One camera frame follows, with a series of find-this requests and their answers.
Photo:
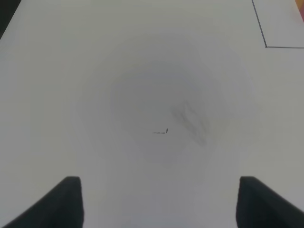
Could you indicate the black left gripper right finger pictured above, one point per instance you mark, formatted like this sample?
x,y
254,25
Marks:
x,y
258,206

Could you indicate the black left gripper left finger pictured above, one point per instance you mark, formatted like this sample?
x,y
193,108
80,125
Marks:
x,y
61,207

